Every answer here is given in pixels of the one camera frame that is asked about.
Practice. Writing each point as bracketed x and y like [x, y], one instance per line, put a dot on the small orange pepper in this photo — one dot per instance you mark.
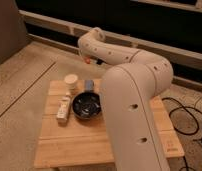
[88, 61]

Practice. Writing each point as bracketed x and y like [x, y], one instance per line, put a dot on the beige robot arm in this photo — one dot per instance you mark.
[135, 77]

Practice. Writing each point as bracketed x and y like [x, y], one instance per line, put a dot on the small blue-grey can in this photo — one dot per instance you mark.
[89, 85]

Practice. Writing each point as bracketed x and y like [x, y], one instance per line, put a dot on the black bowl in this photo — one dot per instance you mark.
[86, 105]

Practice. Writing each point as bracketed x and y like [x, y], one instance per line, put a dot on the white paper cup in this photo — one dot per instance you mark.
[71, 82]

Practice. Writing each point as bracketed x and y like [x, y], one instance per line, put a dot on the wooden table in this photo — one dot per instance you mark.
[86, 142]

